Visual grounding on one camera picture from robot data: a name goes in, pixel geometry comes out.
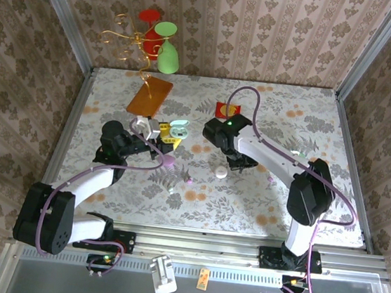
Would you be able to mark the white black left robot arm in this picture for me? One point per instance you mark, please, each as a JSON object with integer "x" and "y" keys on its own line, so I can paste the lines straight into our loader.
{"x": 96, "y": 181}

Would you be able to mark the black controller board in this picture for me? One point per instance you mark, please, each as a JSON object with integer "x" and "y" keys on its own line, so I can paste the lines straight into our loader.
{"x": 103, "y": 259}
{"x": 294, "y": 283}

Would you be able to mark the green leaf pattern bowl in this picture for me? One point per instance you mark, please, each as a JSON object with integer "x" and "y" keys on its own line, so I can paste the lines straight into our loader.
{"x": 293, "y": 152}

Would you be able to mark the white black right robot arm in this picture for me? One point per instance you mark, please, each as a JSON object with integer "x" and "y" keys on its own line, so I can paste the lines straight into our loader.
{"x": 268, "y": 155}

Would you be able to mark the pink purple small cup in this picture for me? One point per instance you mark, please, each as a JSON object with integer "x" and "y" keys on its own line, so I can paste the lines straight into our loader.
{"x": 169, "y": 162}

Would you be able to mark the red snack packet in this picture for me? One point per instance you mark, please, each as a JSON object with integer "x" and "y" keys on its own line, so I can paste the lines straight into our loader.
{"x": 222, "y": 110}

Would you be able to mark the aluminium frame post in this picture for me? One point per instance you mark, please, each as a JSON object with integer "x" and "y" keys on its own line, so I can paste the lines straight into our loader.
{"x": 62, "y": 11}
{"x": 373, "y": 46}

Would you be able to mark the green wine glass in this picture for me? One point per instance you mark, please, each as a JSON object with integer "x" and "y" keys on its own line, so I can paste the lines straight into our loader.
{"x": 168, "y": 60}

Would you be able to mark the aluminium front rail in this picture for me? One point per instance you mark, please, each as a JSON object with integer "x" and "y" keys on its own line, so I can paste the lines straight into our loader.
{"x": 198, "y": 249}

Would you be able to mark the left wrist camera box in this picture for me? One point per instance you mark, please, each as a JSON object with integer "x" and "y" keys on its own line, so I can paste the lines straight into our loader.
{"x": 149, "y": 129}

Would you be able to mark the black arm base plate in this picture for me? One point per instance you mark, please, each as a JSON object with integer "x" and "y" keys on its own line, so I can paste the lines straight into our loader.
{"x": 124, "y": 241}
{"x": 269, "y": 257}

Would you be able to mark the aluminium table side rail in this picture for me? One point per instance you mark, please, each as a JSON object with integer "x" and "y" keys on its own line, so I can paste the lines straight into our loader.
{"x": 350, "y": 153}
{"x": 74, "y": 111}

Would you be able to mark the red wine glass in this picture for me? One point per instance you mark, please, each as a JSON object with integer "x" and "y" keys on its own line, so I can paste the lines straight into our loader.
{"x": 149, "y": 16}

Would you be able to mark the white plastic bracket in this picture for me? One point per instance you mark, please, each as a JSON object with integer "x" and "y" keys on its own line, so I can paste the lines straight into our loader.
{"x": 163, "y": 277}

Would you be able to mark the orange tag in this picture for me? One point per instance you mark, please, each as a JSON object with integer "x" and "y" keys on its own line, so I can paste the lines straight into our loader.
{"x": 203, "y": 280}

